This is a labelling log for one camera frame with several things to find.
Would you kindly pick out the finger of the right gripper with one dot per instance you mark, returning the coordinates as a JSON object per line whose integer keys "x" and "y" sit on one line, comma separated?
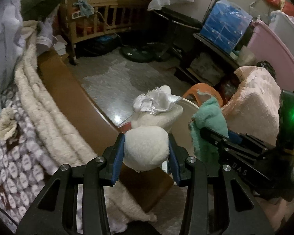
{"x": 218, "y": 140}

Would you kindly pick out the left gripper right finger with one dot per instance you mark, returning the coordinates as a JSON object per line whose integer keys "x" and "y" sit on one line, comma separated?
{"x": 217, "y": 202}

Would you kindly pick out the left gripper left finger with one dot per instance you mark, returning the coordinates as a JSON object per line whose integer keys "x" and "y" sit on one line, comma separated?
{"x": 54, "y": 210}

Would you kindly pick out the green towel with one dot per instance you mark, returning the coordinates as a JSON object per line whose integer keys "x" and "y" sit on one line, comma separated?
{"x": 208, "y": 115}

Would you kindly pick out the white trash bucket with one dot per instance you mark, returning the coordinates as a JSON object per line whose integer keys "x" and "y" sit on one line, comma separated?
{"x": 180, "y": 127}

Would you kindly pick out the pink fluffy blanket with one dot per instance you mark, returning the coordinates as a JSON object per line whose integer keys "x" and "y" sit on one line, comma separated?
{"x": 253, "y": 110}

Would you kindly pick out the orange plastic stool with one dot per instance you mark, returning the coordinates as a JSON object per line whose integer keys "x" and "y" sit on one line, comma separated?
{"x": 201, "y": 92}

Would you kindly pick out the cream woven bed mat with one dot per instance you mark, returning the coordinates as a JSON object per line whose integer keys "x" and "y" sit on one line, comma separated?
{"x": 60, "y": 138}

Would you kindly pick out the patterned fleece bed blanket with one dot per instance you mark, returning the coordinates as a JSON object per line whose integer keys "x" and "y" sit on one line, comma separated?
{"x": 25, "y": 166}

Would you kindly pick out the crumpled brown paper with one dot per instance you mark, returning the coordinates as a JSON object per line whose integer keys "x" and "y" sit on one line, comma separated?
{"x": 8, "y": 125}

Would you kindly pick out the pink plastic tub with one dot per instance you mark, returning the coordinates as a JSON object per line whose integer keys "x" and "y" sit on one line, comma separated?
{"x": 267, "y": 46}

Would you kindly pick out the blue plastic drawer box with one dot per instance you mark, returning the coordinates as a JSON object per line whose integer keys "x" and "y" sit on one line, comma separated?
{"x": 225, "y": 25}

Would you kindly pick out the grey-blue duvet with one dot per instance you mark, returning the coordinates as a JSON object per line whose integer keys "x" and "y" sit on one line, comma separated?
{"x": 11, "y": 42}

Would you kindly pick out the wooden crib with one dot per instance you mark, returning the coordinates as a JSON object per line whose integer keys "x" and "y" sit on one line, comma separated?
{"x": 81, "y": 20}

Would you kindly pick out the dark green pillow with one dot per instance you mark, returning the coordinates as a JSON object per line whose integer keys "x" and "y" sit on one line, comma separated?
{"x": 38, "y": 10}

